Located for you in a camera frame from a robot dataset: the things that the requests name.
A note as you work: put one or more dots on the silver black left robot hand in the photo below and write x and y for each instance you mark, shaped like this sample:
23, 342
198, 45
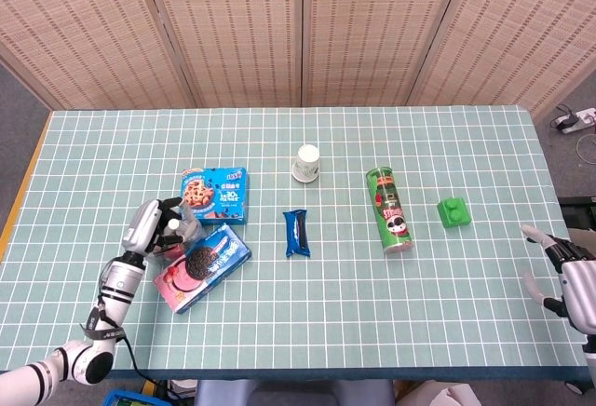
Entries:
142, 224

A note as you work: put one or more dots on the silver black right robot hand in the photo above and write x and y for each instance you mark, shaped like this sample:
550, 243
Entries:
577, 285

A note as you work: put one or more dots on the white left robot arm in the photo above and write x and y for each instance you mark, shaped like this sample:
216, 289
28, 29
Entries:
116, 285

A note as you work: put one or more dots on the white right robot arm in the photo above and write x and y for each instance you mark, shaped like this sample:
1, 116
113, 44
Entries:
591, 359

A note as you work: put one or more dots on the black box beside table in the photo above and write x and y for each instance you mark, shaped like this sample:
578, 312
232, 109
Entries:
579, 212

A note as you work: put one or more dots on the pink and blue Oreo box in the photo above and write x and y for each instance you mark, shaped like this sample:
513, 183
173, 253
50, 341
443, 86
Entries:
209, 261

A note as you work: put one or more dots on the blue chocolate chip cookie box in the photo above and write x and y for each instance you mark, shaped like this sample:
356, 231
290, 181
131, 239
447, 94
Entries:
219, 192

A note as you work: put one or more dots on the green toy brick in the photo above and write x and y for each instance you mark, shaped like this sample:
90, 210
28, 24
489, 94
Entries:
454, 215

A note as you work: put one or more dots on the blue Oreo snack pack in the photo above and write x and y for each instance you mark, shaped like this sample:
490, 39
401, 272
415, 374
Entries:
292, 234

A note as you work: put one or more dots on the white power strip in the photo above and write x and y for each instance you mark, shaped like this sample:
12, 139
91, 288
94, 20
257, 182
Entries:
582, 119

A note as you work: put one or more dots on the blue plastic bin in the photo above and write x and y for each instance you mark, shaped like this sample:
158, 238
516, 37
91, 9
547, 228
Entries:
125, 399

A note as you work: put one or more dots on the white paper cup green leaves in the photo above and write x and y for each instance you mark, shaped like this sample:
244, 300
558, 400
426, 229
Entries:
307, 159

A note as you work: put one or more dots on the green Pringles can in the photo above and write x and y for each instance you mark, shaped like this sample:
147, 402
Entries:
391, 215

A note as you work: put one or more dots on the woven folding screen panel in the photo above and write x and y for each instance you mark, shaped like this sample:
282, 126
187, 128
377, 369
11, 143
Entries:
521, 29
84, 29
372, 29
233, 29

